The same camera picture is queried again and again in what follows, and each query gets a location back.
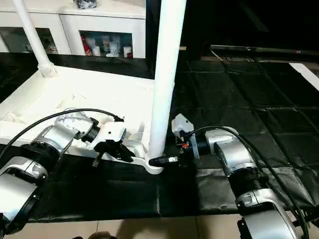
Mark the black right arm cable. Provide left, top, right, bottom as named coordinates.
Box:
left=188, top=125, right=310, bottom=235

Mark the black work mat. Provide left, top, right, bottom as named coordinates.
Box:
left=0, top=52, right=319, bottom=222

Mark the black flat bar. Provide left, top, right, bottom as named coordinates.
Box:
left=210, top=45, right=319, bottom=56

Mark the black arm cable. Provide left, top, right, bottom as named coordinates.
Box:
left=0, top=109, right=125, bottom=162
left=188, top=125, right=310, bottom=235

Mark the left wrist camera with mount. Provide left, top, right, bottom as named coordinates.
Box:
left=95, top=122, right=128, bottom=156

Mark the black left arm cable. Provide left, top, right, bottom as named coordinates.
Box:
left=0, top=109, right=125, bottom=162

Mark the white board strip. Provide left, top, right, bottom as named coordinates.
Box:
left=290, top=62, right=319, bottom=91

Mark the white plastic table top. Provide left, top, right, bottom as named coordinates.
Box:
left=0, top=65, right=166, bottom=175

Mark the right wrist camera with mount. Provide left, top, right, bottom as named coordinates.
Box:
left=171, top=114, right=194, bottom=141

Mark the red bottle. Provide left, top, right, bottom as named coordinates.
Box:
left=82, top=39, right=91, bottom=56

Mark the white cabinet with glass doors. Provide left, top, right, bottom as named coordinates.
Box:
left=0, top=0, right=147, bottom=59

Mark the black bundle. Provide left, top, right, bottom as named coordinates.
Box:
left=75, top=0, right=99, bottom=10

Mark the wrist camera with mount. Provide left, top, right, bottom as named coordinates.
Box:
left=171, top=114, right=194, bottom=141
left=95, top=122, right=128, bottom=156

